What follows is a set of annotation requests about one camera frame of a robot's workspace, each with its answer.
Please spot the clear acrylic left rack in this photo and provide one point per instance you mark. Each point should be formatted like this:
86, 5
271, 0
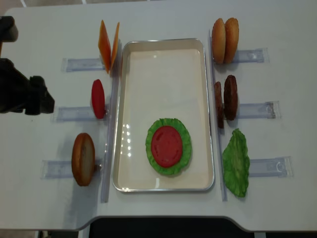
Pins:
62, 169

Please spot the golden bun half inner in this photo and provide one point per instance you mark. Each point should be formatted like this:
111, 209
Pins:
232, 38

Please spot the brown meat patty far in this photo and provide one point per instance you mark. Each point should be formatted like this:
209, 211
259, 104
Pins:
230, 98

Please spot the clear acrylic right rack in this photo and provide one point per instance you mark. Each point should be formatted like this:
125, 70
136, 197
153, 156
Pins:
280, 167

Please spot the brown meat patty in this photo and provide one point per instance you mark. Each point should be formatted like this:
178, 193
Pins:
230, 98
218, 104

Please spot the green lettuce leaf on tray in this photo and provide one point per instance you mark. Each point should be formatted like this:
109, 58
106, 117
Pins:
187, 146

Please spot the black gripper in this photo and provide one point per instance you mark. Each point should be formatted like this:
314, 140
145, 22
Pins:
39, 99

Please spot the orange cheese slice right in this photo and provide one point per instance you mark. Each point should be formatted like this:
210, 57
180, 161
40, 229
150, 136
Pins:
114, 47

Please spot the green lettuce leaf standing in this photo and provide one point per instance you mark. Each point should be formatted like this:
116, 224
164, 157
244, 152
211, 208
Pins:
236, 164

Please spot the bun half with white face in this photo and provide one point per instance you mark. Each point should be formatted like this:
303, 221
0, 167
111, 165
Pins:
83, 159

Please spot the golden bun half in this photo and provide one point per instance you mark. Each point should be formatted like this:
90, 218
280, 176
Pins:
218, 41
232, 38

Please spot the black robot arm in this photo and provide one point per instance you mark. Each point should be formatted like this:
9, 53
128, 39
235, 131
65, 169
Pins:
19, 94

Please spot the brown meat patty near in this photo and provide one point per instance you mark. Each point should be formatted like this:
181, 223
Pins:
218, 104

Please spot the clear acrylic rack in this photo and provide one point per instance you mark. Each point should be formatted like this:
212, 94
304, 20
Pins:
280, 167
62, 169

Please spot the orange cheese slice left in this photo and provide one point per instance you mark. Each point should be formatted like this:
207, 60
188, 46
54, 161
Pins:
104, 47

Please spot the white rectangular tray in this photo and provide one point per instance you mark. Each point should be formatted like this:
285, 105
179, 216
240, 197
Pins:
162, 79

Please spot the golden bun half outer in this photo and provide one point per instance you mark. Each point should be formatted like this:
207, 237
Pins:
218, 41

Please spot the orange cheese slice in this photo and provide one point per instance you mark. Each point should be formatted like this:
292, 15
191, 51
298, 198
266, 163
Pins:
104, 47
114, 47

